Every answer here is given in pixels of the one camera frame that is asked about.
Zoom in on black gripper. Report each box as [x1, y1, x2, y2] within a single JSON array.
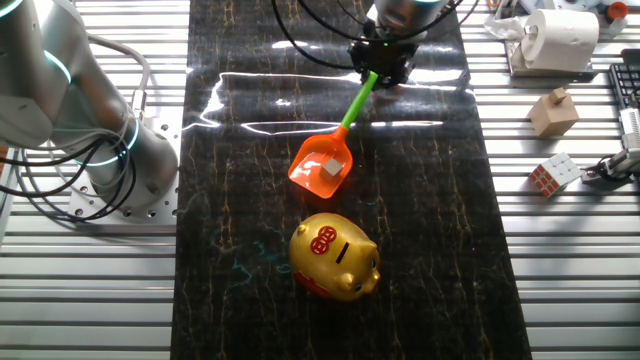
[[348, 42, 417, 91]]

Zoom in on small wooden cube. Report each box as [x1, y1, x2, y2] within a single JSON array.
[[319, 158, 345, 180]]

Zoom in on orange toy shovel green shaft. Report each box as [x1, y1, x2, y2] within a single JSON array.
[[287, 71, 380, 200]]

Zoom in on crumpled white tissue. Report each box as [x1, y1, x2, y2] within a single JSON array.
[[483, 14, 529, 42]]

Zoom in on grey paper roll holder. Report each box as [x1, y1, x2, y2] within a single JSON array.
[[504, 39, 599, 84]]

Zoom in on wooden house shaped block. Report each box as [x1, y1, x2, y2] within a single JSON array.
[[528, 87, 581, 139]]

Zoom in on white toilet paper roll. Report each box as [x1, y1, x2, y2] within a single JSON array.
[[519, 8, 600, 74]]

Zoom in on golden piggy bank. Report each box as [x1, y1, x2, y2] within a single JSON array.
[[288, 212, 383, 303]]

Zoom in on rubiks cube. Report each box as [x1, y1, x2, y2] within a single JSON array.
[[528, 151, 585, 199]]

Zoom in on bottle with orange cap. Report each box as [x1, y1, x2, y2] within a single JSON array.
[[606, 1, 630, 37]]

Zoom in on black keyboard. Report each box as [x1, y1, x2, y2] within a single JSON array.
[[608, 48, 640, 110]]

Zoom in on black marble pattern mat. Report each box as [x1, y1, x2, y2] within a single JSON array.
[[169, 0, 534, 360]]

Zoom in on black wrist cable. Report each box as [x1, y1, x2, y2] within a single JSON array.
[[271, 0, 466, 71], [297, 0, 464, 44]]

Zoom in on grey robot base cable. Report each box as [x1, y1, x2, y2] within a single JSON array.
[[82, 32, 152, 121]]

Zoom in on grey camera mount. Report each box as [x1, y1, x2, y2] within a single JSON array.
[[581, 168, 619, 185]]

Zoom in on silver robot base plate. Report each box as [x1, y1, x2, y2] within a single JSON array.
[[67, 104, 184, 226]]

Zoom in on small silver camera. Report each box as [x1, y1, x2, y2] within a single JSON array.
[[605, 106, 640, 175]]

